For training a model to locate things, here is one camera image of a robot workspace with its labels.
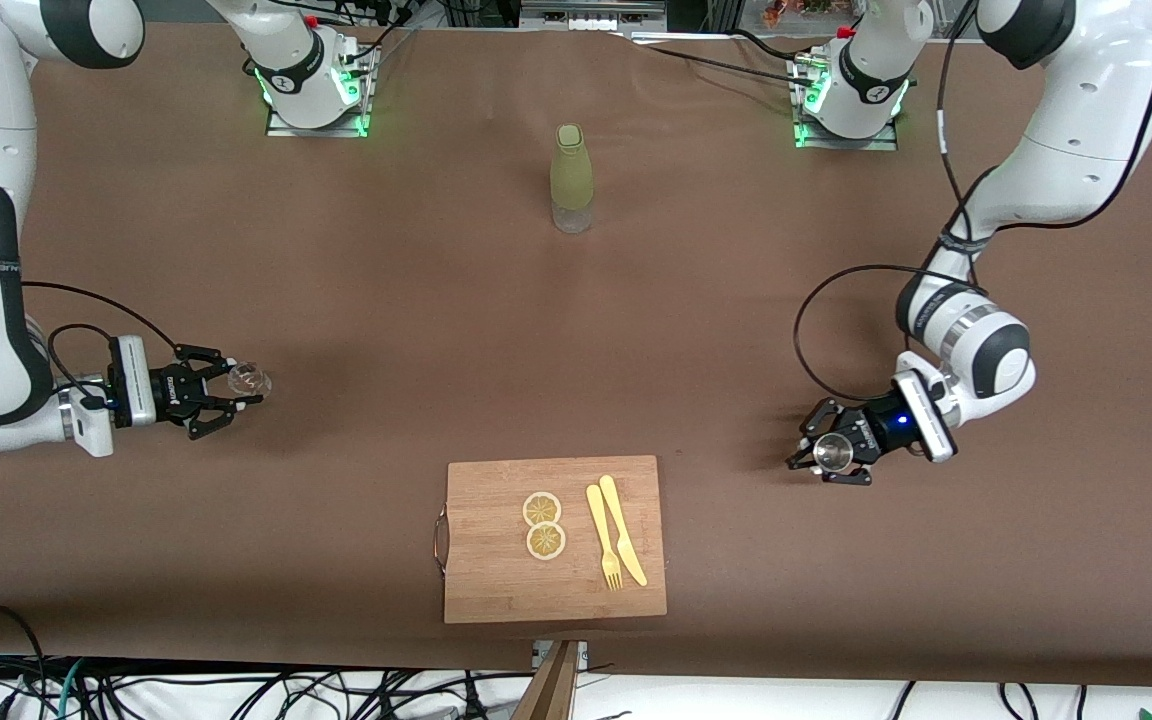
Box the steel cone jigger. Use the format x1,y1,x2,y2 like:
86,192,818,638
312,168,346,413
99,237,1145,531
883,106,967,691
813,433,855,474

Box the clear glass measuring beaker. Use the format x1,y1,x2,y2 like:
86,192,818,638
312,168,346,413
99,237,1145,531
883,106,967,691
228,362,273,399

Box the yellow plastic knife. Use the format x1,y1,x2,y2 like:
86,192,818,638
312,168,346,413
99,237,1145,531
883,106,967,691
599,475,649,587

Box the yellow plastic fork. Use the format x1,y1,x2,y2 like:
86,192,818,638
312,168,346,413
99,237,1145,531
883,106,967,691
586,484,624,592

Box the brown table cover sheet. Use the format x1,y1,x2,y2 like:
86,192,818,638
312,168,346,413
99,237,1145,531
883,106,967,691
0,18,1152,691

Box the wooden cutting board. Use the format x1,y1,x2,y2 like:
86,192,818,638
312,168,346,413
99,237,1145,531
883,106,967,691
434,455,668,625

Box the green sleeved glass bottle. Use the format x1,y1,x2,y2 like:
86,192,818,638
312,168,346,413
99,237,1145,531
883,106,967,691
549,124,595,235

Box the wooden beam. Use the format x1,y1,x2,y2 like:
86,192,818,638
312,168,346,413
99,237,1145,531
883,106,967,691
511,640,582,720

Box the colourful snack pile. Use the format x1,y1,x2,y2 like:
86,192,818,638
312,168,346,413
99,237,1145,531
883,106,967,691
761,0,855,28

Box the grey power strip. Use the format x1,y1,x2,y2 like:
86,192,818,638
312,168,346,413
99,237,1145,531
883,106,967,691
521,0,669,33

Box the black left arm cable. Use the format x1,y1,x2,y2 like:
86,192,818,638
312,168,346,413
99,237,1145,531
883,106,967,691
792,0,1152,403

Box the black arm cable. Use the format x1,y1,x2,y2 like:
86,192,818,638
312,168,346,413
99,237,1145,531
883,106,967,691
792,0,1152,403
21,282,182,411

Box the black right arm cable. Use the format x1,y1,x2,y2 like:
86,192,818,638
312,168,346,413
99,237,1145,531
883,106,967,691
21,282,182,411

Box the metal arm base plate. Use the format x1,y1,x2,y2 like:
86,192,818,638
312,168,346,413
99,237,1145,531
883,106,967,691
792,50,900,152
264,38,373,139

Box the teal cable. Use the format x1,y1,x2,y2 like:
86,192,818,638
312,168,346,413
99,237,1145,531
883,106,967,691
54,658,87,720

